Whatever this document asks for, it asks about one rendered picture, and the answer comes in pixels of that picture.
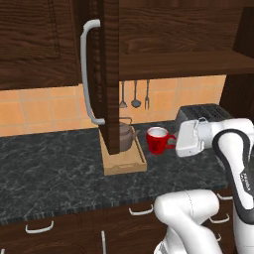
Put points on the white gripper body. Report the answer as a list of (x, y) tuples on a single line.
[(188, 139)]

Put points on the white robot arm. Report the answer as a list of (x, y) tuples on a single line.
[(198, 211)]

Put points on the red mug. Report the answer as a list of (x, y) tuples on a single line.
[(157, 142)]

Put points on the brown kettle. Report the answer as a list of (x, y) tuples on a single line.
[(125, 137)]

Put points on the wooden tray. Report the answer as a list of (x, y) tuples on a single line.
[(125, 163)]

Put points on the dark wood open cabinet door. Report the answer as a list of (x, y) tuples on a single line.
[(110, 82), (238, 89)]

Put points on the dark wood cabinet shelf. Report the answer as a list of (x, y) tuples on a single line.
[(185, 63)]

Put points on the dark wood lower cabinet door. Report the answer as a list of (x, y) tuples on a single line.
[(132, 241)]

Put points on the dark wood closed cabinet door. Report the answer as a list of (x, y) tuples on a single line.
[(36, 43)]

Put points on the grey toaster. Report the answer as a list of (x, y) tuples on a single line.
[(205, 112)]

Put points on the hanging grey fork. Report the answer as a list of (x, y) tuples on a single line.
[(147, 99)]

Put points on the hanging grey ladle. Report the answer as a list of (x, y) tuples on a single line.
[(135, 101)]

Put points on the hanging grey spatula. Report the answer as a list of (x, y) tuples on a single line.
[(122, 99)]

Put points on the dark wood drawer front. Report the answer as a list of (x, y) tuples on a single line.
[(66, 228), (119, 216)]

